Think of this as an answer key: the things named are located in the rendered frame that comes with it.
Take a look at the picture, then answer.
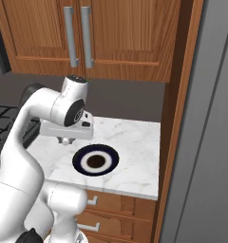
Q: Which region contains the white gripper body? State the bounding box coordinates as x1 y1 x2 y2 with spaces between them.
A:
39 119 95 141

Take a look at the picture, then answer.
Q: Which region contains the white marshmallow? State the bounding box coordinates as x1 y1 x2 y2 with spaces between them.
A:
57 136 73 146

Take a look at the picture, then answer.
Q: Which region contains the black hob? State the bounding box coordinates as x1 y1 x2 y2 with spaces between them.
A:
0 103 42 175

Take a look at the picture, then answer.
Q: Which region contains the wooden drawer front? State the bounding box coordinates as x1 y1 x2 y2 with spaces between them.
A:
83 189 157 223
75 211 154 242

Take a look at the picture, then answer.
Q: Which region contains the wooden side panel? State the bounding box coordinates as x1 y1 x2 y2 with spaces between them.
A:
151 0 205 243

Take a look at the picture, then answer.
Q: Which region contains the grey fridge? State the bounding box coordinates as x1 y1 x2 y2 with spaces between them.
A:
159 0 228 243

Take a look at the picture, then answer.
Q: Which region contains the grey drawer handle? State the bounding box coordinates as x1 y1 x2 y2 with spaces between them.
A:
76 221 102 233
85 196 99 206

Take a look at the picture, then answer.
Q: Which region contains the grey cupboard door handle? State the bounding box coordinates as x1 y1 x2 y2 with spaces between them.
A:
63 6 80 68
80 6 95 69

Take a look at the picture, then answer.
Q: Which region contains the wooden wall cupboard door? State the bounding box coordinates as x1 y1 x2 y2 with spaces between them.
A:
1 0 82 76
79 0 182 84

